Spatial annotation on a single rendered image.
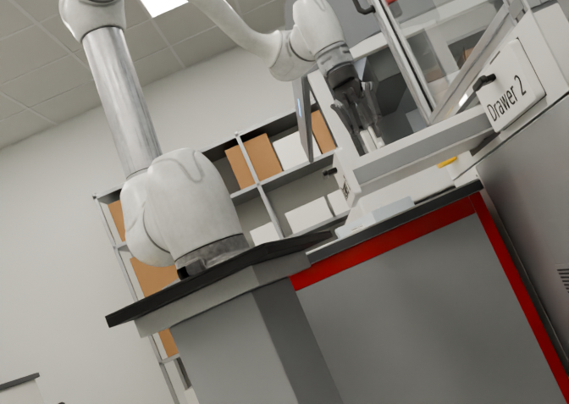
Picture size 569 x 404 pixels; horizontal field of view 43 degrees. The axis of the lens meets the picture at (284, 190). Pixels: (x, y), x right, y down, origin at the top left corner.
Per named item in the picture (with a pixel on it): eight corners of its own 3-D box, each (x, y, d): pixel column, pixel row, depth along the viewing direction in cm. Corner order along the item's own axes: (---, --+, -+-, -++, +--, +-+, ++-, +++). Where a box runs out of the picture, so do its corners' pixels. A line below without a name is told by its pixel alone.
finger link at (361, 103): (354, 89, 184) (358, 85, 184) (377, 125, 182) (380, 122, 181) (346, 90, 181) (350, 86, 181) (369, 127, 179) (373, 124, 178)
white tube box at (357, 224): (342, 244, 220) (335, 228, 220) (341, 246, 228) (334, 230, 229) (380, 227, 220) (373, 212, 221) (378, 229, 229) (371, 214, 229)
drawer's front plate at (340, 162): (355, 196, 153) (334, 149, 154) (350, 209, 181) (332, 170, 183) (362, 192, 153) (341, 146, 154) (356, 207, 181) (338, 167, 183)
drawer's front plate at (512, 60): (537, 98, 122) (508, 41, 123) (495, 133, 150) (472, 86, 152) (546, 94, 122) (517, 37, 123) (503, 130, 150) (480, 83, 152)
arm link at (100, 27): (154, 263, 154) (129, 284, 172) (221, 245, 162) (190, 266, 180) (55, -49, 167) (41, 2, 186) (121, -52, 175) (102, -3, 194)
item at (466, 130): (359, 187, 155) (347, 162, 155) (354, 201, 180) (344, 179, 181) (529, 113, 155) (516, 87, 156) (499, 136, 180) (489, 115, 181)
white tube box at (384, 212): (377, 224, 189) (370, 211, 190) (367, 229, 197) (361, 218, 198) (416, 207, 193) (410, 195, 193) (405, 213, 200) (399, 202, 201)
